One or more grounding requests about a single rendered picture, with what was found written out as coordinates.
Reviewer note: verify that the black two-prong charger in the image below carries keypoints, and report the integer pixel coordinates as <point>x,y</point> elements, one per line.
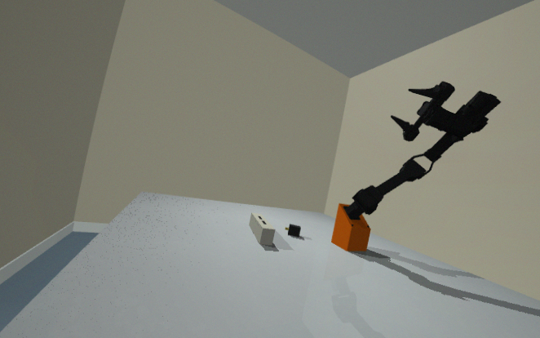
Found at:
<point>294,230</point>

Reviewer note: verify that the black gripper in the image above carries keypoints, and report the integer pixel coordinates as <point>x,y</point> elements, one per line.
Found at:
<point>432,116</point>

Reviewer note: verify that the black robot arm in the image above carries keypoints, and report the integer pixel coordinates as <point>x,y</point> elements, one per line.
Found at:
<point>470,119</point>

